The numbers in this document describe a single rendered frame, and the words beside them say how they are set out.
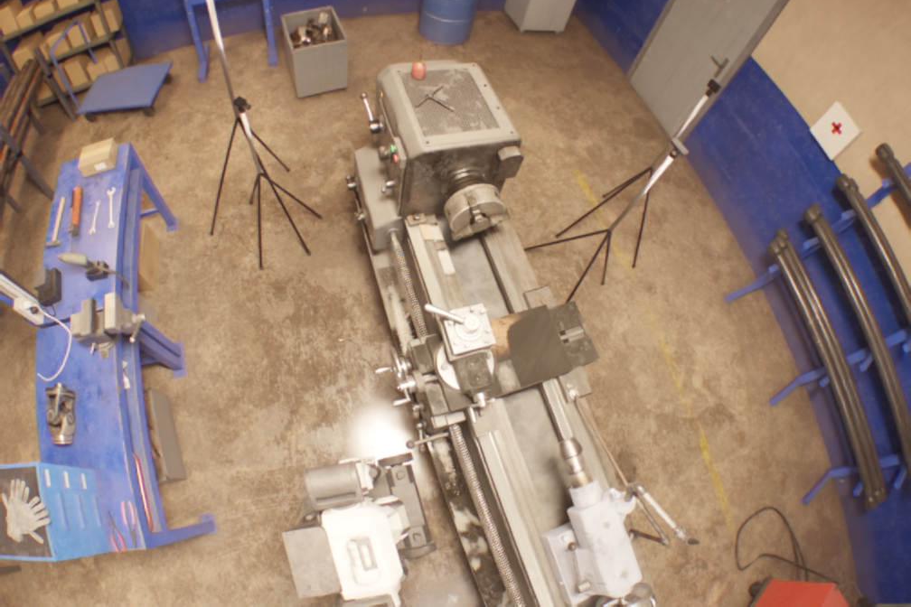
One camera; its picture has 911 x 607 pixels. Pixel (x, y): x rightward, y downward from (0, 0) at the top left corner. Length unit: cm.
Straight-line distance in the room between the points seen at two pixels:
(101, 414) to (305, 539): 120
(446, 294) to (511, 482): 87
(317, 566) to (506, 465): 92
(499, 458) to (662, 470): 165
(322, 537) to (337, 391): 152
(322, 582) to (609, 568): 97
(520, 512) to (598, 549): 39
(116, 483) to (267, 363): 126
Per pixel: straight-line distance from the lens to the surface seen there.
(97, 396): 217
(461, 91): 202
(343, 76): 390
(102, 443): 213
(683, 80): 475
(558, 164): 380
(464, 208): 176
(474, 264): 217
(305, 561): 128
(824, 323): 387
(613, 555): 169
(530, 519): 189
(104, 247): 245
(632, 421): 311
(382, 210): 216
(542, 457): 201
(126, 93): 449
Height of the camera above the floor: 260
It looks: 61 degrees down
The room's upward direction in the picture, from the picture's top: 21 degrees clockwise
